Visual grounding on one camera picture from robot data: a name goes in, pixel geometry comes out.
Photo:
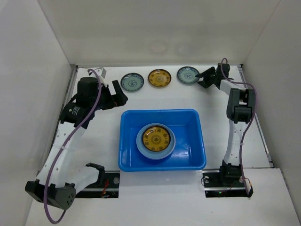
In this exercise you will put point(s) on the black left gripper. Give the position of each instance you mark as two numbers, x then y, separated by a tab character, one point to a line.
119	99

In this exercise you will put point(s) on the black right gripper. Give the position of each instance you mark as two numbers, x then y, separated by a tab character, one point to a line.
212	77

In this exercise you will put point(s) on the blue white patterned plate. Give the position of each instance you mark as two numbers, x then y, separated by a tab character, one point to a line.
132	82
188	75

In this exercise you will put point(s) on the yellow patterned plate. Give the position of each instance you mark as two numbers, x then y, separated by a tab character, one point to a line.
156	138
159	78

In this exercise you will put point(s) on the light blue plastic plate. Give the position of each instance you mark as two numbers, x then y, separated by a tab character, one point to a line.
155	155

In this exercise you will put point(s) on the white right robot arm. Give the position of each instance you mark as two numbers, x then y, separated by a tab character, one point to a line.
241	109

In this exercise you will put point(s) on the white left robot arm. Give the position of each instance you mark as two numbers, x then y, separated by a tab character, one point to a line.
52	186

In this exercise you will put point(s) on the blue plastic bin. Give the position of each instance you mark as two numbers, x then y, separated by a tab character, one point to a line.
188	154

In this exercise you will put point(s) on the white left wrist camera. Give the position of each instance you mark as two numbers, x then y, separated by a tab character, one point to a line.
103	73

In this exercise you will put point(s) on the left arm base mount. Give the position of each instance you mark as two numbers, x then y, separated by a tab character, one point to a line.
108	189

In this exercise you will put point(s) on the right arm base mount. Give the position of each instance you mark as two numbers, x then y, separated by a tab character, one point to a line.
215	187

